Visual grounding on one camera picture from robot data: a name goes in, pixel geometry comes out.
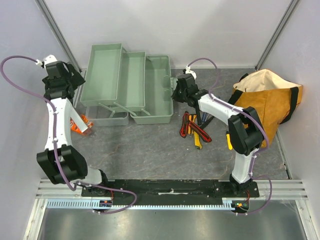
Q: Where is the yellow black utility knife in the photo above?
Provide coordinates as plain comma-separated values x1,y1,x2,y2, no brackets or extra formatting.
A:
193,131,202,150
188,114,197,137

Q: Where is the green translucent tool box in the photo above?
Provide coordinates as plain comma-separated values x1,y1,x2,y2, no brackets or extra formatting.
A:
79,43,175,127

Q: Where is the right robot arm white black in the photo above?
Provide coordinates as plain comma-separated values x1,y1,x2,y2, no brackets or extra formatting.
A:
171,73,267,197

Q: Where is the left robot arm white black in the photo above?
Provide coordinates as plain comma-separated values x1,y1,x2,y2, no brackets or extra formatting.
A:
36,55,110,197

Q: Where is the black long tool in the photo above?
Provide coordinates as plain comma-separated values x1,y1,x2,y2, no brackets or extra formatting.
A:
200,116,215,130

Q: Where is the clear plastic screw box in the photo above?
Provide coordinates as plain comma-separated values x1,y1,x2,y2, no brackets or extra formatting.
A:
70,110,90,133

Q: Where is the orange screw box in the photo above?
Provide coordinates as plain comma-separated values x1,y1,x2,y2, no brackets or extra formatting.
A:
70,114,94,136

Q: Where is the mustard canvas tote bag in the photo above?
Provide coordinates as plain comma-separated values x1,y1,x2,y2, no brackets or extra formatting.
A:
228,69,303,143

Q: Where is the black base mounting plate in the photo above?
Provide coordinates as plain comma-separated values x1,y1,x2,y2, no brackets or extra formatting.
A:
81,179,260,204

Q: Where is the hammer black handle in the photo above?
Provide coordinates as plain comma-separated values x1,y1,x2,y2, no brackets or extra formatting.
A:
195,106,202,126

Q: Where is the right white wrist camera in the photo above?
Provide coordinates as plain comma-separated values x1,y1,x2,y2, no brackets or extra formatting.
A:
183,65,197,80

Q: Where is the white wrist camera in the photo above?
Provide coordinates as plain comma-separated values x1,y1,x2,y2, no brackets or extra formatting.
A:
35,54,57,69
183,65,197,80

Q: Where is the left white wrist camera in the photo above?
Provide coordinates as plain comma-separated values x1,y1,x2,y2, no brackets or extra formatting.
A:
35,54,57,69

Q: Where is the yellow handle screwdriver lower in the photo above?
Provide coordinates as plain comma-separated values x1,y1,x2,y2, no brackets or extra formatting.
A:
225,130,233,150

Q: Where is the blue grey cable duct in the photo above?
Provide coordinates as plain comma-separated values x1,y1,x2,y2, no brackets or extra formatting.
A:
46,198,235,211

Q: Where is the aluminium rail frame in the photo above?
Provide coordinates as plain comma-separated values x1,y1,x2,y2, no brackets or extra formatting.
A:
24,178,319,240

